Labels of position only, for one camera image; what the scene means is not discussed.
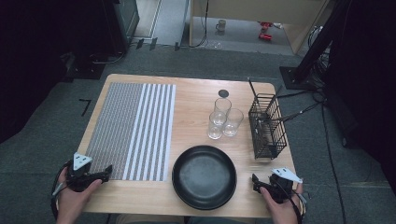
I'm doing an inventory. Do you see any grey white striped placemat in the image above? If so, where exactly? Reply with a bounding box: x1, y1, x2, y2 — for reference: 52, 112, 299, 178
85, 82, 177, 182

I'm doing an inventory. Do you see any silver table knife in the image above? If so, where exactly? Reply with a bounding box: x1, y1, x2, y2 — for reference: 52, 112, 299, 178
260, 102, 320, 123

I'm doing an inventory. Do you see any right hand-held gripper cable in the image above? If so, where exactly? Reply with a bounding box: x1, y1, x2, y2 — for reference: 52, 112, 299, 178
278, 178, 304, 224

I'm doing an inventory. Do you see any black desk cable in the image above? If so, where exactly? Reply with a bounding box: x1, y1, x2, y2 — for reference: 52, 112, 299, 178
190, 0, 209, 49

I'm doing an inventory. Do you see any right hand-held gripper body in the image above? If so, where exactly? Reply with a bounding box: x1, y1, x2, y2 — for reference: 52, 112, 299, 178
266, 167, 304, 204

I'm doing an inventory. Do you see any person's left hand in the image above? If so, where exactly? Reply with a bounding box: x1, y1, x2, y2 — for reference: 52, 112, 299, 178
55, 168, 104, 224

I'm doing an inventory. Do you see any black metal stand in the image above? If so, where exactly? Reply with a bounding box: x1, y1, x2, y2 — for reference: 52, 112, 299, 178
278, 0, 353, 91

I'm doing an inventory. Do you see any black floor cable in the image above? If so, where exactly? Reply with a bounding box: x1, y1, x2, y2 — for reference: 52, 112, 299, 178
320, 102, 347, 224

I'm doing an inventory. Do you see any metal utensil handle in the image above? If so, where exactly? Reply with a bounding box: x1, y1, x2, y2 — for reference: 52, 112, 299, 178
253, 119, 266, 147

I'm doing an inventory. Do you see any black curtain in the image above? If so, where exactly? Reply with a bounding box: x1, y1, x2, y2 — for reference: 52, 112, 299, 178
0, 0, 106, 144
326, 0, 396, 188

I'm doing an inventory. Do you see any clear drinking glass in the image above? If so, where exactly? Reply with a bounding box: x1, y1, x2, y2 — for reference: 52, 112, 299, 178
207, 111, 228, 140
213, 97, 233, 120
222, 107, 245, 138

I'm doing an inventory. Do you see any person's right hand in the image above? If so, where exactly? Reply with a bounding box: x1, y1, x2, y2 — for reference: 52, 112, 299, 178
259, 182, 305, 224

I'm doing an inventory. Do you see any dark cabinet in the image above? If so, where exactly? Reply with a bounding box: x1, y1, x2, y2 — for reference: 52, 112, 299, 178
102, 0, 140, 55

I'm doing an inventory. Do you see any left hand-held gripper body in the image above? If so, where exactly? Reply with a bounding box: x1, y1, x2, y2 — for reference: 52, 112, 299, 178
64, 151, 101, 192

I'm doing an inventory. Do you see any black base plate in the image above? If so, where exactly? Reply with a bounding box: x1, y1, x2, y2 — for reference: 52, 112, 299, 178
64, 51, 106, 80

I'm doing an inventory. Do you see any hand-held gripper cable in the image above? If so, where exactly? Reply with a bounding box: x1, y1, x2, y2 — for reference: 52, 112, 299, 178
50, 161, 73, 220
278, 178, 304, 224

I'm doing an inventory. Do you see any left hand-held gripper cable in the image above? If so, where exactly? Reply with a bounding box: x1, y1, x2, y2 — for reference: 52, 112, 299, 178
50, 161, 73, 220

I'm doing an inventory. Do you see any black wire cutlery basket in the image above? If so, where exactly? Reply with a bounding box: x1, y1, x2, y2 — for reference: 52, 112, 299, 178
247, 92, 289, 161

